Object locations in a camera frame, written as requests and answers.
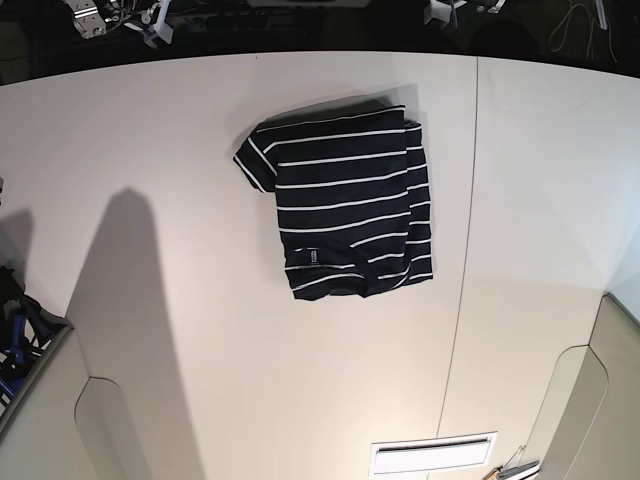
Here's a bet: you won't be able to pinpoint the navy white striped T-shirt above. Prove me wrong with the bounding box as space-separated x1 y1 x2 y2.
233 104 434 301

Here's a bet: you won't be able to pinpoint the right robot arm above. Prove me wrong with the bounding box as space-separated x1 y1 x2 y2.
63 0 173 48

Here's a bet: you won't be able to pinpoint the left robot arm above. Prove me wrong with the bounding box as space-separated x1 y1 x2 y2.
423 0 506 26

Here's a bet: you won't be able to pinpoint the black metal ruler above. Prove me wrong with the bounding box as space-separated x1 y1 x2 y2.
378 438 490 452

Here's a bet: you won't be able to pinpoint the tools at table edge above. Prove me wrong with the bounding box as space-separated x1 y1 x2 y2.
483 445 541 480

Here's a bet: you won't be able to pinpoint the white cable loop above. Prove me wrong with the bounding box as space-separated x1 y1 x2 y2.
549 2 621 61

